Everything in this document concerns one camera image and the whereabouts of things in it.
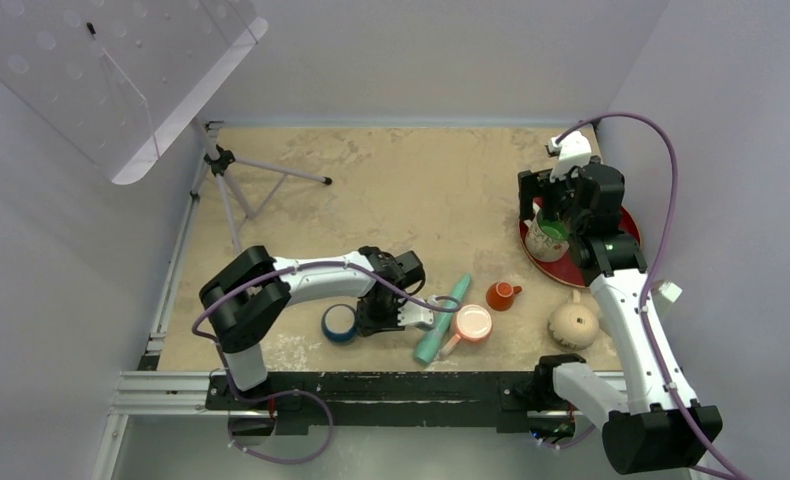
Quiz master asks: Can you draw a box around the blue mug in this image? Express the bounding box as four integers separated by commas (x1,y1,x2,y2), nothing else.
320,303,357,345

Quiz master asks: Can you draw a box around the large white cat mug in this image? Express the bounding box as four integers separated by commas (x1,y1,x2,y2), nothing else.
524,202,569,263

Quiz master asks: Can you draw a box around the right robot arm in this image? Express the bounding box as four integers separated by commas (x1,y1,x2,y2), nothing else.
517,163,723,474

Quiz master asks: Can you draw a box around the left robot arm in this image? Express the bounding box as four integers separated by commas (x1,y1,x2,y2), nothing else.
199,246,434,409

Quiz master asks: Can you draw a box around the pink white mug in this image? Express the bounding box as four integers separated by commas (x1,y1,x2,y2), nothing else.
439,304,493,357

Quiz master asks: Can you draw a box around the teal pen tube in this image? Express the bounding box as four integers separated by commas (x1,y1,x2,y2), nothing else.
412,274,472,365

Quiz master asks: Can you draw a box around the red round tray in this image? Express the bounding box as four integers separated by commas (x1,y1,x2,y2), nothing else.
519,206,650,288

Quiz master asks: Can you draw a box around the small orange cup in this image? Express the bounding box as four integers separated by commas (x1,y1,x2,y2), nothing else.
485,281,522,312

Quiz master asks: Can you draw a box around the cream teapot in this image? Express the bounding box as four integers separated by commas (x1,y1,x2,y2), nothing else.
547,290,600,351

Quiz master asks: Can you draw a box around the tripod stand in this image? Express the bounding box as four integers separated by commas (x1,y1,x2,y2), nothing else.
190,117,333,254

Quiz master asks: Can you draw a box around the clear acrylic panel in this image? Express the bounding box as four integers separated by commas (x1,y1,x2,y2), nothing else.
0,0,269,185

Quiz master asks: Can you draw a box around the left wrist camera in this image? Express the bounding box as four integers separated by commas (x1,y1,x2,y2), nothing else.
396,301,436,331

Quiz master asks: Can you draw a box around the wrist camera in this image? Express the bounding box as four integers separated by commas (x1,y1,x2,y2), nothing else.
546,131,593,181
396,301,436,331

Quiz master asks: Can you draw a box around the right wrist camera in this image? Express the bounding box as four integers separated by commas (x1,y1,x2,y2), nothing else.
546,131,593,181

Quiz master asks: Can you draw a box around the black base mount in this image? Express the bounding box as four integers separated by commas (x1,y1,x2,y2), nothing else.
205,371,587,442

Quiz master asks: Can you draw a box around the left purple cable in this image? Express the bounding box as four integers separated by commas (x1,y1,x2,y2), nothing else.
191,260,464,464

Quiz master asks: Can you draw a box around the purple cable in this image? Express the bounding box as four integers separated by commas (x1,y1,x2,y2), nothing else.
539,111,754,480
191,260,464,464

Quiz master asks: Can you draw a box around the aluminium frame rail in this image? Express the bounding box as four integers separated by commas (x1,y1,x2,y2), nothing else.
91,119,712,480

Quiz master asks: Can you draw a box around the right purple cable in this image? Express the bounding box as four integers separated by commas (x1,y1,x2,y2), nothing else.
539,111,754,480

